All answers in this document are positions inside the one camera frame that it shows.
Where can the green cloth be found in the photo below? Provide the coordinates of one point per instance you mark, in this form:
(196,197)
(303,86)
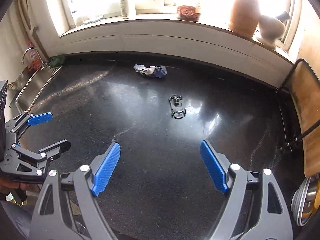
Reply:
(57,61)

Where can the small labelled bottle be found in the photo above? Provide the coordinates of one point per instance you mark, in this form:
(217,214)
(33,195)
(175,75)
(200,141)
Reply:
(198,7)

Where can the black toy car chassis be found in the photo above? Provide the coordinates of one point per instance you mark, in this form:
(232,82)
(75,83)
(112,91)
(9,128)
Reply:
(178,107)

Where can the person's left hand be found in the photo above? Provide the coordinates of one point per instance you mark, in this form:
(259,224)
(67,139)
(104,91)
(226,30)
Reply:
(7,184)

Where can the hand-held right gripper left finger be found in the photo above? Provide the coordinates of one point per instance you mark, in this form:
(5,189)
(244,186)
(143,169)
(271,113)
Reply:
(105,170)

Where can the white ceramic vase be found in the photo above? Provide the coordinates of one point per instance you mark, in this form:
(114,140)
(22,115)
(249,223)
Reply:
(271,28)

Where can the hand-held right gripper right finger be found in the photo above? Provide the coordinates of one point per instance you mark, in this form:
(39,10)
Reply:
(213,166)

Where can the white window frame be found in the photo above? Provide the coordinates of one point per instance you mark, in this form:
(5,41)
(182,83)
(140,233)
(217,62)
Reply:
(152,2)

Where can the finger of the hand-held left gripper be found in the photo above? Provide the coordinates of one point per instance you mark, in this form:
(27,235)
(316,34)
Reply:
(60,147)
(40,118)

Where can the chrome faucet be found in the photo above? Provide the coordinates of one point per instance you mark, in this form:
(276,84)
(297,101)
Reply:
(26,51)

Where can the terracotta pot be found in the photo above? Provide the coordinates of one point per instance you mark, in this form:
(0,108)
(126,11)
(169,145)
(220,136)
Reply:
(243,15)

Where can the crumpled white and blue wrapper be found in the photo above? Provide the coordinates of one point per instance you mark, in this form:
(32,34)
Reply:
(151,71)

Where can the stainless steel sink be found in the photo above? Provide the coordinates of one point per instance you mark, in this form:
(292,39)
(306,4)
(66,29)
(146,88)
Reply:
(27,90)

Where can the glass jar with red contents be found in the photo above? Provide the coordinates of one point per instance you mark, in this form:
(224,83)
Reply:
(188,12)

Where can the red dish soap bottle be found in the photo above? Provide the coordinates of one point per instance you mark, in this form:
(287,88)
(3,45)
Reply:
(34,60)

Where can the clear glass dish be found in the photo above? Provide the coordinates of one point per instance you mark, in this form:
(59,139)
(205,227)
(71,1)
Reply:
(93,18)

